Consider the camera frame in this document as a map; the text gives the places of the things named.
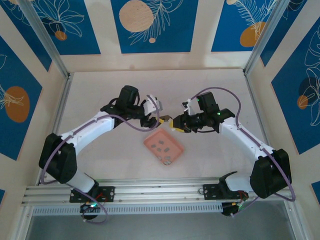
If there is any pink plastic tray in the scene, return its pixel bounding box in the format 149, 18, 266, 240
143, 128, 186, 168

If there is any black control board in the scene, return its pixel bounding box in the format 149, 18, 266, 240
79, 202, 104, 215
221, 198, 251, 218

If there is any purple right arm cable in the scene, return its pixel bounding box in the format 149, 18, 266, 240
183, 86, 297, 218

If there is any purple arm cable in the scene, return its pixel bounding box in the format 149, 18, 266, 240
39, 96, 161, 224
183, 86, 297, 218

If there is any aluminium table side rail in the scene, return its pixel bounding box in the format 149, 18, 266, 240
37, 72, 75, 186
243, 71, 282, 180

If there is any aluminium frame beam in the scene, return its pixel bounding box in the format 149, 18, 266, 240
21, 176, 293, 208

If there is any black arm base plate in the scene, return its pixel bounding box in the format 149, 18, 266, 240
69, 186, 116, 204
202, 183, 248, 201

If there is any grey slotted cable duct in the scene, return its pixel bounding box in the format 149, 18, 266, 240
31, 201, 224, 216

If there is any aluminium corner post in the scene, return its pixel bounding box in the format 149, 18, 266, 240
242, 0, 287, 76
18, 0, 71, 80

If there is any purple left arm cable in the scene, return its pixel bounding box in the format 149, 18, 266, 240
39, 96, 161, 224

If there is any aluminium frame leg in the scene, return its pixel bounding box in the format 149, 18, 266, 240
13, 204, 35, 240
283, 199, 310, 240

